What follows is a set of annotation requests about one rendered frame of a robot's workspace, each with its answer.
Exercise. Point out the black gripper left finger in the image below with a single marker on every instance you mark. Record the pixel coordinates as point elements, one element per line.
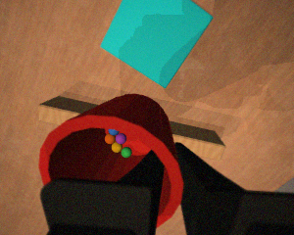
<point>130,203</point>

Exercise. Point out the purple marble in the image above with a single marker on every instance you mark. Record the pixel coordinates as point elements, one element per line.
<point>121,138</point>

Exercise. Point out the orange marble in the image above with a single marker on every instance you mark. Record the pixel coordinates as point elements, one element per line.
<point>110,139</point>

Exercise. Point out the red cup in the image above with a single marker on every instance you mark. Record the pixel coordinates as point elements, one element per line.
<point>77,148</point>

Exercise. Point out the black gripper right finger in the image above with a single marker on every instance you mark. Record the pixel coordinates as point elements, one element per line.
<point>215,205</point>

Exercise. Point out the green marble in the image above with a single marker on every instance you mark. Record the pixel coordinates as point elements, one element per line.
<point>126,152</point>

